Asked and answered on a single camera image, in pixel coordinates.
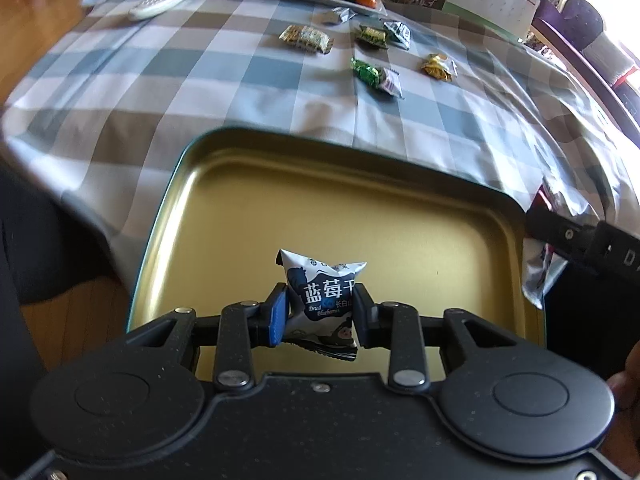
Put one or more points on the bright green snack packet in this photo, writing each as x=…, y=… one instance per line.
x=367, y=72

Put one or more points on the green yellow snack packet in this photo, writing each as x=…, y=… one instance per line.
x=372, y=36

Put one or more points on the desk calendar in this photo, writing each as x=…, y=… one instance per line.
x=492, y=0

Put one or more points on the grey snack packet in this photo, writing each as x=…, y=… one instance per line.
x=339, y=16

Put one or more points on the purple chair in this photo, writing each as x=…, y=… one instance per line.
x=582, y=20

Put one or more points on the person's right hand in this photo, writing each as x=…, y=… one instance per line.
x=627, y=390

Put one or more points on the gold patterned snack packet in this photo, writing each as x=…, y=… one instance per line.
x=306, y=39

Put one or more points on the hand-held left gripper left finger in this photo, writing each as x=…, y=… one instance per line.
x=277, y=317

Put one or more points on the gold tin tray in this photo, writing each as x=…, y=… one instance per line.
x=325, y=210

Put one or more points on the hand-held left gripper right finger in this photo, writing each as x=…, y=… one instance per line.
x=362, y=321

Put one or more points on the white pink snack packet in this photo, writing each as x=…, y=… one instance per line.
x=391, y=82

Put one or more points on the checked tablecloth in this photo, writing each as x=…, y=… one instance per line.
x=200, y=85

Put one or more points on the white remote control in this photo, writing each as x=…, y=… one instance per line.
x=165, y=1

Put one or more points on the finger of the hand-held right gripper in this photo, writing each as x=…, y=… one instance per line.
x=560, y=232

